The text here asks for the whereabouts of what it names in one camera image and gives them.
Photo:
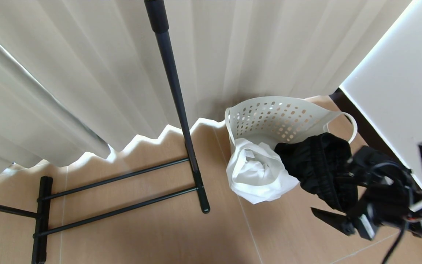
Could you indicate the white laundry basket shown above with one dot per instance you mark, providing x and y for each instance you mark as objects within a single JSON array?
[{"x": 269, "y": 117}]

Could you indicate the black clothes rack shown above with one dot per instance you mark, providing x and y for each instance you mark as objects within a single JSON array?
[{"x": 163, "y": 40}]

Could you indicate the white printed sleeveless top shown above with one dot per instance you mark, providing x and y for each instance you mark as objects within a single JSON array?
[{"x": 258, "y": 172}]

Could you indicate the black garment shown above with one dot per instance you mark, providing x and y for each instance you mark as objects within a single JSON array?
[{"x": 317, "y": 165}]

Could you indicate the beige curtain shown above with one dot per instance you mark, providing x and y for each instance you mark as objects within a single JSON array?
[{"x": 269, "y": 47}]

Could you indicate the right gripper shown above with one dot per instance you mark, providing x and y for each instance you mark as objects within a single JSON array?
[{"x": 387, "y": 209}]

